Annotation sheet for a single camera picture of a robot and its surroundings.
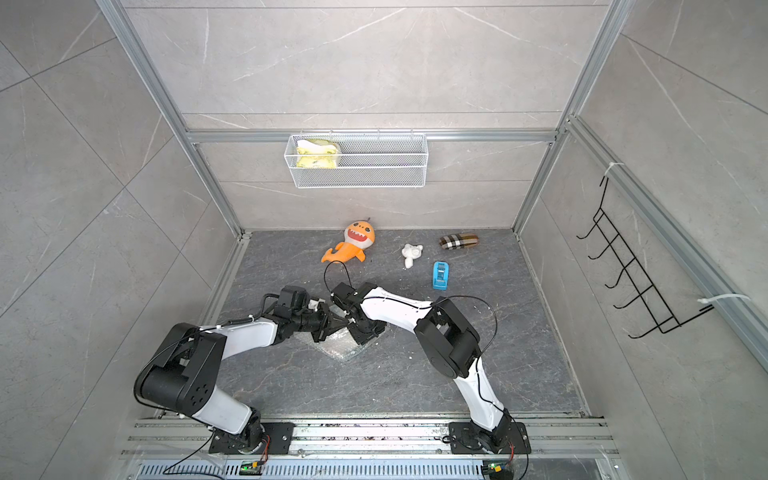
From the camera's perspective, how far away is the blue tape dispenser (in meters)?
1.03

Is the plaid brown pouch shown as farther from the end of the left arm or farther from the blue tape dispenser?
the end of the left arm

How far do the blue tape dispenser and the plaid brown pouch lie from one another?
11 cm

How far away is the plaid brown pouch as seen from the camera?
45.0 inches
